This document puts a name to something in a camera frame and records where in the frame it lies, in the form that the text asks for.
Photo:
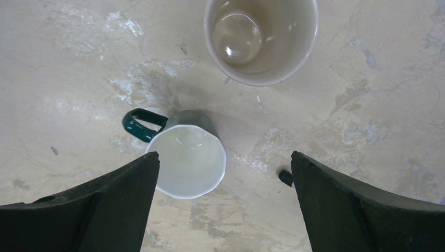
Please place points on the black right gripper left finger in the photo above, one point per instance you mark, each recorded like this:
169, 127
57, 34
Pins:
108, 213

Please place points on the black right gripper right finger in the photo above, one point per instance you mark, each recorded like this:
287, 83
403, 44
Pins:
342, 213

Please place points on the dark green mug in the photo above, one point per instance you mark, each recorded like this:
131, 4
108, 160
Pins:
192, 157

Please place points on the white tripod stand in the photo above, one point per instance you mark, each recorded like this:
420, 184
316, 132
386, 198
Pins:
286, 178

